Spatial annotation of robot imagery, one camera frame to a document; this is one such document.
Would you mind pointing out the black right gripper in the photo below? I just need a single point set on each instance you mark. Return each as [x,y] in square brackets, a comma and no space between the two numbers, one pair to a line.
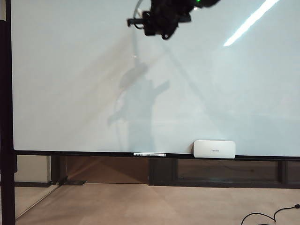
[168,11]

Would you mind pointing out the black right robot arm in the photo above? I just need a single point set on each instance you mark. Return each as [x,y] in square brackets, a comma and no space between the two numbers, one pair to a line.
[206,2]

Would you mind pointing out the white glass whiteboard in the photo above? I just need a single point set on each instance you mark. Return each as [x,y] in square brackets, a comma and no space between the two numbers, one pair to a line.
[93,82]

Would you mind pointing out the white whiteboard eraser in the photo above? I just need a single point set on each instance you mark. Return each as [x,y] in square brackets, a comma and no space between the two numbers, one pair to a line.
[213,149]

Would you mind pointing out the white barcode label sticker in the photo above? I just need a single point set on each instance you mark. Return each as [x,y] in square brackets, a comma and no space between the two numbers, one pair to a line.
[149,154]

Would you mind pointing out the dark wooden low cabinet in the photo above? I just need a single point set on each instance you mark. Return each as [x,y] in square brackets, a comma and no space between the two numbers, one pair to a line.
[164,171]

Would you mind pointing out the black whiteboard bottom rail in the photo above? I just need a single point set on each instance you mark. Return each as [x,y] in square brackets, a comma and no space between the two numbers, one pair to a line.
[93,153]

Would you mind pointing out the dark door frame post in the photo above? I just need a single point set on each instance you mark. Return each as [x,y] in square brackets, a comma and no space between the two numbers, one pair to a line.
[58,168]

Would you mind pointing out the black vertical stand post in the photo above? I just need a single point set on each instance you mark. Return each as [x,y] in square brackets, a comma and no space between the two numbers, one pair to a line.
[7,117]

